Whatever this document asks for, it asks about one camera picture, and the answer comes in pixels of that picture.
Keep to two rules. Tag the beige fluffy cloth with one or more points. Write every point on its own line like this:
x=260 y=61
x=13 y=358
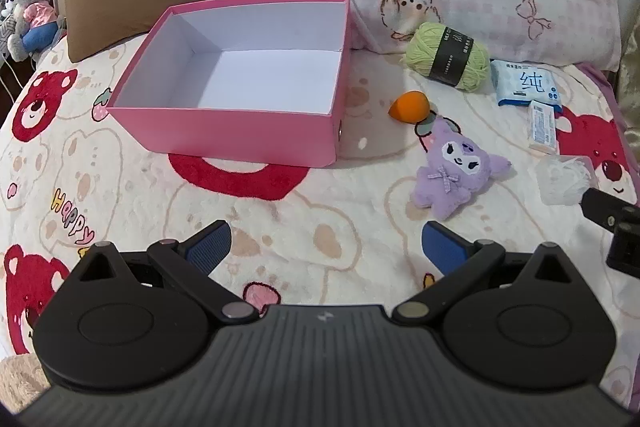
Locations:
x=20 y=382

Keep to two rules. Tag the purple cloth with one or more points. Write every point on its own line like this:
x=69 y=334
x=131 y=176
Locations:
x=600 y=87

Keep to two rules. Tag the bear print bed blanket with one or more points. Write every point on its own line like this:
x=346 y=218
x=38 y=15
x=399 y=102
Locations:
x=350 y=207

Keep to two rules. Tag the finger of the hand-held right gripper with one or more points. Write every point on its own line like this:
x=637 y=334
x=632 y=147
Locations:
x=605 y=207

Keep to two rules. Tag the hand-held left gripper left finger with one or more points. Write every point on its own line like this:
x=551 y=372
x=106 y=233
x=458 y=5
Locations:
x=210 y=247

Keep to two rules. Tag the pink cardboard box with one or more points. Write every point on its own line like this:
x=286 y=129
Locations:
x=220 y=132

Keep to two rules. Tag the green yarn ball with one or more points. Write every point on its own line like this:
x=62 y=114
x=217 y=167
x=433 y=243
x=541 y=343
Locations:
x=425 y=52

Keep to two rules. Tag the orange makeup sponge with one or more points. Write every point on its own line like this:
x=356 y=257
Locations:
x=410 y=107

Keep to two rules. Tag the purple plush toy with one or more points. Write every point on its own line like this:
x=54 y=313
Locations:
x=450 y=187

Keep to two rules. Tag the blue wet wipes packet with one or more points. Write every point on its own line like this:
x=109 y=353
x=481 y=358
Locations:
x=520 y=82

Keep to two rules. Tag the small white packet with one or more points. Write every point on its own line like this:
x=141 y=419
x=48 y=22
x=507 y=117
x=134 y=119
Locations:
x=542 y=127

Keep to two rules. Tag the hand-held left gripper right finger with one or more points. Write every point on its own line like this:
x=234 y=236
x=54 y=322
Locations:
x=442 y=247

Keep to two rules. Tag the beige satin cloth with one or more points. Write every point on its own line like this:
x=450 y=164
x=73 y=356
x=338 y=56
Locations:
x=630 y=72

